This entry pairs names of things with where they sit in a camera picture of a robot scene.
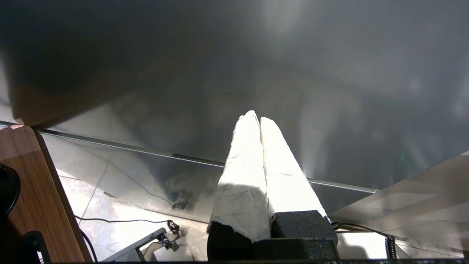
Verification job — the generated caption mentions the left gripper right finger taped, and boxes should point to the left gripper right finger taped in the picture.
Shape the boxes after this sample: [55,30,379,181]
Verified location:
[259,117,338,242]

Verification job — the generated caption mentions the thin black floor cable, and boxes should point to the thin black floor cable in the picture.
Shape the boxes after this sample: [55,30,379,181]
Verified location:
[75,216,181,236]
[81,230,99,263]

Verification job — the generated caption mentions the grey glossy appliance front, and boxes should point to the grey glossy appliance front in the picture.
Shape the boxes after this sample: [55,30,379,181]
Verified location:
[0,0,469,224]

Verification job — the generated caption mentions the wooden table top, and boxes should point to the wooden table top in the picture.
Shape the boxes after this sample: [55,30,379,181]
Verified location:
[0,125,94,264]

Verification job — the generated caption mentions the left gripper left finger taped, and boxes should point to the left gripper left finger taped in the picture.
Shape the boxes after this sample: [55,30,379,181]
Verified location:
[207,110,272,261]

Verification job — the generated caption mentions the black coiled cable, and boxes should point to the black coiled cable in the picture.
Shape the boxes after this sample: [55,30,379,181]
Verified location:
[332,222,399,261]

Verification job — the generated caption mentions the grey glossy side panel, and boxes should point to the grey glossy side panel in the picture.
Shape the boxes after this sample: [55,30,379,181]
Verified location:
[329,148,469,253]

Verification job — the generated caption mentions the black metal stand base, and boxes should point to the black metal stand base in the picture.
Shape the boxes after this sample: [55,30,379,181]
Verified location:
[103,227,173,263]

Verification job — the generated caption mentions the black curved bracket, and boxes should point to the black curved bracket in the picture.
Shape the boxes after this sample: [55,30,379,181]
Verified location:
[19,230,51,264]

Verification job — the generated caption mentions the black round object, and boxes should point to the black round object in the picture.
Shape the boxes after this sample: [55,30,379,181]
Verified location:
[0,163,22,217]

